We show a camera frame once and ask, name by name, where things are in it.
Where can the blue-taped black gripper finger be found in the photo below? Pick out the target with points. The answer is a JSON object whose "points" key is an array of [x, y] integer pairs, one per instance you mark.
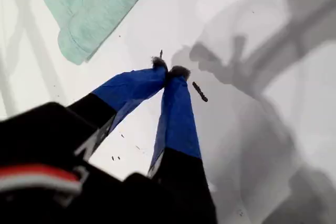
{"points": [[131, 87], [178, 119]]}

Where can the pale green T-shirt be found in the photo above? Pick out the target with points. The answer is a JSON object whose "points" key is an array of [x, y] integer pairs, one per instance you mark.
{"points": [[92, 6]]}

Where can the small black ridged strip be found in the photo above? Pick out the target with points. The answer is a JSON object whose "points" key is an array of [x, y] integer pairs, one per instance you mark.
{"points": [[200, 92]]}

